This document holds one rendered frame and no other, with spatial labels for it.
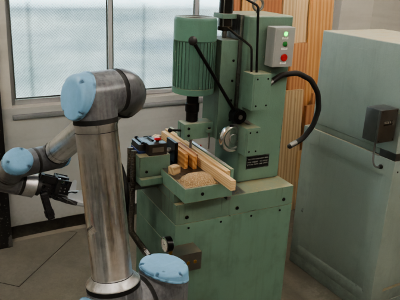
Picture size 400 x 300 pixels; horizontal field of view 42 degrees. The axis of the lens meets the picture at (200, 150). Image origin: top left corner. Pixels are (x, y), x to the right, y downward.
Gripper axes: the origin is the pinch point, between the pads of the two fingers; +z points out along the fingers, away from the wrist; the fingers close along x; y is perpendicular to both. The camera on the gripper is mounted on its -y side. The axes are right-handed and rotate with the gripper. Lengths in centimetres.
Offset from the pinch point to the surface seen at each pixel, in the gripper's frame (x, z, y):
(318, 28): 129, 181, 117
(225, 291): -11, 72, -26
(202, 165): -2.8, 42.5, 25.1
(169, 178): -4.1, 29.1, 16.6
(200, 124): 8, 41, 40
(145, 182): 2.3, 22.9, 11.2
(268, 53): -3, 53, 77
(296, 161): 104, 188, 21
